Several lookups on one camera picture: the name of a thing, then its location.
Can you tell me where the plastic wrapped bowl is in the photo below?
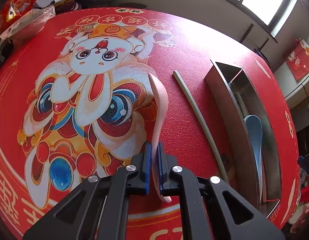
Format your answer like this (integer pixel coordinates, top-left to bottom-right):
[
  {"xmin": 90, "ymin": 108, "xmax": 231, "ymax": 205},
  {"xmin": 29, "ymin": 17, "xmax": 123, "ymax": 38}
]
[{"xmin": 0, "ymin": 5, "xmax": 56, "ymax": 42}]

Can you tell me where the person's right hand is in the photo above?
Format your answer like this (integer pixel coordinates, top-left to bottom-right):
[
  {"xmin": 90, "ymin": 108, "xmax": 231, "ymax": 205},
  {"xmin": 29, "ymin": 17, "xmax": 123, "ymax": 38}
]
[{"xmin": 290, "ymin": 203, "xmax": 309, "ymax": 233}]

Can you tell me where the red snack bag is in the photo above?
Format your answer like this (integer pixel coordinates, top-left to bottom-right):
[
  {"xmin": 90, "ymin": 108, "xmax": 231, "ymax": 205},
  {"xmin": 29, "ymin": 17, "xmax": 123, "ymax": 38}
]
[{"xmin": 0, "ymin": 0, "xmax": 36, "ymax": 33}]

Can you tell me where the red printed tablecloth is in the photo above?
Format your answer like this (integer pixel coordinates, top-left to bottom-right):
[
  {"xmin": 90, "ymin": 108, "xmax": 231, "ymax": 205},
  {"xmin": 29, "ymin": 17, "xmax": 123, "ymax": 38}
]
[{"xmin": 0, "ymin": 8, "xmax": 299, "ymax": 239}]

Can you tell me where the stainless steel utensil tray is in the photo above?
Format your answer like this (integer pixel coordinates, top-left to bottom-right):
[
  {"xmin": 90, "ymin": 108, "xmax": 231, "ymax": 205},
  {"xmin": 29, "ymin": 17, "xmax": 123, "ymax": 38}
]
[{"xmin": 205, "ymin": 62, "xmax": 282, "ymax": 217}]

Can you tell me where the green chopstick on table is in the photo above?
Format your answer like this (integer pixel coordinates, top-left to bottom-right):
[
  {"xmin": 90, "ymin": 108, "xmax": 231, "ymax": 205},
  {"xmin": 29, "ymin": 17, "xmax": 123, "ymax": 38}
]
[{"xmin": 173, "ymin": 70, "xmax": 230, "ymax": 185}]

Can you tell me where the green chopstick in tray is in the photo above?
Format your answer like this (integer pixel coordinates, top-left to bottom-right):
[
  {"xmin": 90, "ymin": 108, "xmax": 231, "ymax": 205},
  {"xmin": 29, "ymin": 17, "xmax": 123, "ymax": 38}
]
[{"xmin": 235, "ymin": 92, "xmax": 249, "ymax": 118}]

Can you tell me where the red wall decoration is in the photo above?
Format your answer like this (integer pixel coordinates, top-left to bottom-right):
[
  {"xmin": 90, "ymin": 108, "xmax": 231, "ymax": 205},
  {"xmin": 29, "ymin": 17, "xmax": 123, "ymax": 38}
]
[{"xmin": 286, "ymin": 39, "xmax": 309, "ymax": 81}]

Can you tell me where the pink spoon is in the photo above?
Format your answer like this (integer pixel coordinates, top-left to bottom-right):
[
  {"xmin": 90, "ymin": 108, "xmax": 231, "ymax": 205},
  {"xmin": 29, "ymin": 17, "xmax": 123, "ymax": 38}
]
[{"xmin": 148, "ymin": 73, "xmax": 171, "ymax": 203}]

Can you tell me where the light blue spoon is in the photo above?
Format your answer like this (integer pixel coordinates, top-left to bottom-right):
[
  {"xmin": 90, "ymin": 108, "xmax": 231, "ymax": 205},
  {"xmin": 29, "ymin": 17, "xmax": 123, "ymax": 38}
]
[{"xmin": 244, "ymin": 115, "xmax": 263, "ymax": 201}]

